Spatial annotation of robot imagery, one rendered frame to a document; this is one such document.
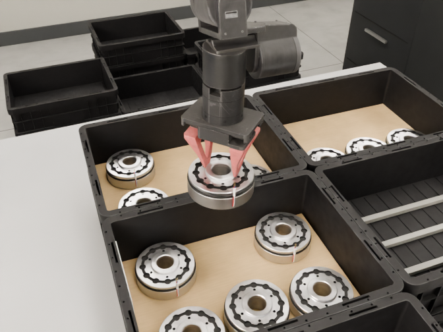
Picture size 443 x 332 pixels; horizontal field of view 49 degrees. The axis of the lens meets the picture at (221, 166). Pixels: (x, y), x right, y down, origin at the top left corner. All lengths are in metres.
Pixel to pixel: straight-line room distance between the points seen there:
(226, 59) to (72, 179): 0.78
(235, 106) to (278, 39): 0.10
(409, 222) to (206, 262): 0.41
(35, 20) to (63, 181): 2.66
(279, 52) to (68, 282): 0.66
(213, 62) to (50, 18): 3.31
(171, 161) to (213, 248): 0.28
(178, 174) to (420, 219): 0.51
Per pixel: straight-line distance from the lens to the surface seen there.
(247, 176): 0.74
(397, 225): 1.02
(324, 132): 1.22
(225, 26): 0.60
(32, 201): 1.28
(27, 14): 3.87
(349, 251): 0.87
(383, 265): 0.80
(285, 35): 0.66
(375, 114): 1.33
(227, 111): 0.65
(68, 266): 1.10
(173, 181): 1.06
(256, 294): 0.80
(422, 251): 0.98
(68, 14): 3.89
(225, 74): 0.62
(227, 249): 0.91
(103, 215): 0.85
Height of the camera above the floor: 1.51
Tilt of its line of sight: 39 degrees down
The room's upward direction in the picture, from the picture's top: straight up
